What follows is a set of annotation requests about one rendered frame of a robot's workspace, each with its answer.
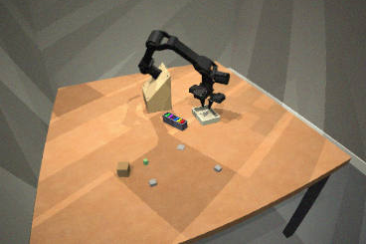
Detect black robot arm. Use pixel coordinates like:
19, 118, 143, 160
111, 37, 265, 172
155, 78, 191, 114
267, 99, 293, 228
138, 30, 230, 101

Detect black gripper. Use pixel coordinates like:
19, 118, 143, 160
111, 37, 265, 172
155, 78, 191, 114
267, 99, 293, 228
189, 81, 226, 110

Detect white shallow tray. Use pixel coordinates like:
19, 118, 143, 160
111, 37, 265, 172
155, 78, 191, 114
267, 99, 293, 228
192, 105, 221, 126

